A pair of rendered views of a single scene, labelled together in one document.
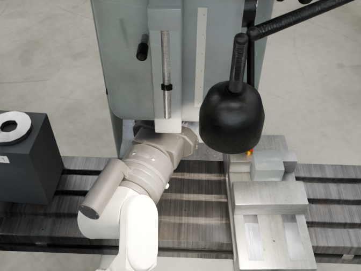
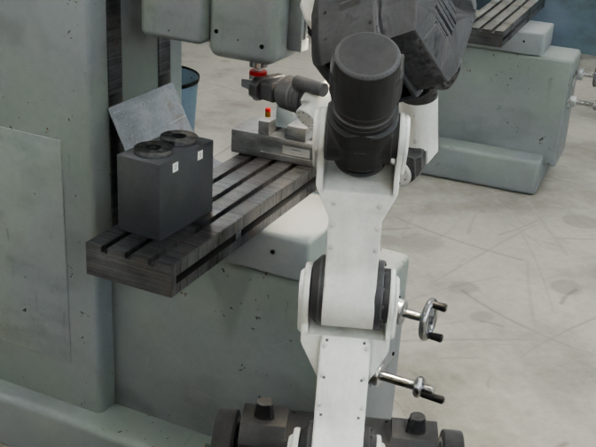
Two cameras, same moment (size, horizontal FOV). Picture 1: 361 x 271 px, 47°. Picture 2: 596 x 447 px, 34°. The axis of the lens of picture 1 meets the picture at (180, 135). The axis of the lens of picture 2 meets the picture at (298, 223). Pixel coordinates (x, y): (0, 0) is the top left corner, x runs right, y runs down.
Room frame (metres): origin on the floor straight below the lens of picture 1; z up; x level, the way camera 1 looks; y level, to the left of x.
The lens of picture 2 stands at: (-0.49, 2.26, 1.93)
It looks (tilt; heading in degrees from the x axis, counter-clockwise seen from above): 24 degrees down; 292
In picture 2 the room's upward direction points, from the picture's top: 3 degrees clockwise
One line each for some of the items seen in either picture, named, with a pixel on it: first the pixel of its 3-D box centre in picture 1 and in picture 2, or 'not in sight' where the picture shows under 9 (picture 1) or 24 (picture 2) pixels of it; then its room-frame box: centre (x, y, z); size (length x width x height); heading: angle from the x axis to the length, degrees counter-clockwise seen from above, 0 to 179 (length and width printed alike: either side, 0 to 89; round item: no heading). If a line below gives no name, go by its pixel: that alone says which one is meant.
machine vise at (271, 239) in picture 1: (264, 197); (297, 137); (0.52, -0.19, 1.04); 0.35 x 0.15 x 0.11; 1
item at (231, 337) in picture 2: not in sight; (255, 334); (0.54, 0.01, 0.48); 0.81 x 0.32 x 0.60; 178
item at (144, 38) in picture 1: (143, 43); not in sight; (0.46, 0.05, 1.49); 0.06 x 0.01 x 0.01; 178
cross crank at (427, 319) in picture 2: not in sight; (416, 316); (0.06, 0.03, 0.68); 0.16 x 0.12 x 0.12; 178
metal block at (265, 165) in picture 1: (266, 169); (288, 114); (0.55, -0.19, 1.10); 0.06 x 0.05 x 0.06; 91
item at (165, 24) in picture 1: (167, 70); (299, 8); (0.45, 0.02, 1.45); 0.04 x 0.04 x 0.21; 88
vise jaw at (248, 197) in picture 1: (268, 197); (306, 126); (0.50, -0.19, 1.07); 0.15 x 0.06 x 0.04; 91
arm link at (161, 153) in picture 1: (154, 155); (281, 91); (0.48, 0.05, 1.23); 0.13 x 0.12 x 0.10; 69
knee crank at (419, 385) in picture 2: not in sight; (403, 382); (0.04, 0.18, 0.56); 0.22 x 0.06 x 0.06; 178
